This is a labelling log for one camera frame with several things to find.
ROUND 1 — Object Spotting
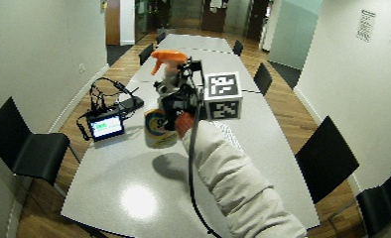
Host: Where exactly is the spray bottle with orange trigger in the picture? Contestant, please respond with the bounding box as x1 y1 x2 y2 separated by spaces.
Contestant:
143 49 191 150

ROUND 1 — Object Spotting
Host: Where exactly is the flat black box device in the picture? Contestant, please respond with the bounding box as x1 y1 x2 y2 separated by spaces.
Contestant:
118 95 145 111

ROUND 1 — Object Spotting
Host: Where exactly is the white marker cube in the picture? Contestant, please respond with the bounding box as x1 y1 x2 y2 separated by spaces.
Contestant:
203 71 245 121

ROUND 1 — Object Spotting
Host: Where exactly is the black chair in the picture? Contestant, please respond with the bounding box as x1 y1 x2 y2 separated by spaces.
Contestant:
155 31 168 46
293 115 361 205
0 96 72 186
253 61 274 97
356 160 391 238
232 39 245 58
137 43 156 66

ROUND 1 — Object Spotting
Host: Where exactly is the small screen device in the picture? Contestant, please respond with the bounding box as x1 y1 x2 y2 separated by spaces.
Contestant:
87 111 127 143

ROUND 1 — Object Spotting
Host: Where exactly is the dark brown door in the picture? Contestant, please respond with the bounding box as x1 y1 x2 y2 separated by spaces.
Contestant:
200 0 229 34

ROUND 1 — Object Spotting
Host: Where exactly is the light wooden door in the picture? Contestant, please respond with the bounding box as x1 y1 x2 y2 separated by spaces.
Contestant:
104 0 122 47

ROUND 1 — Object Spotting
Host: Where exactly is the frosted glass partition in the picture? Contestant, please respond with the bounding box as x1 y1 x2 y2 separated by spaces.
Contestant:
268 0 324 70

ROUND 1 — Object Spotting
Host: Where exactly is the white paper notice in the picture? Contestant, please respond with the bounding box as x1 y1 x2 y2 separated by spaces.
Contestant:
356 9 378 44

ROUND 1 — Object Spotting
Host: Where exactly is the black palm camera mount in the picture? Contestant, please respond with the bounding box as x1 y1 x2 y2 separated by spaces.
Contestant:
177 59 205 78

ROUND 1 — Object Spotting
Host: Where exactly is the bundle of black cables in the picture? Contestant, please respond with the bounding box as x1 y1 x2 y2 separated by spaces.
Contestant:
76 76 140 142

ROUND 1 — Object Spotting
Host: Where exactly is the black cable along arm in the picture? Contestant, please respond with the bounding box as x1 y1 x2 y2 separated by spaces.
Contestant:
187 65 225 238

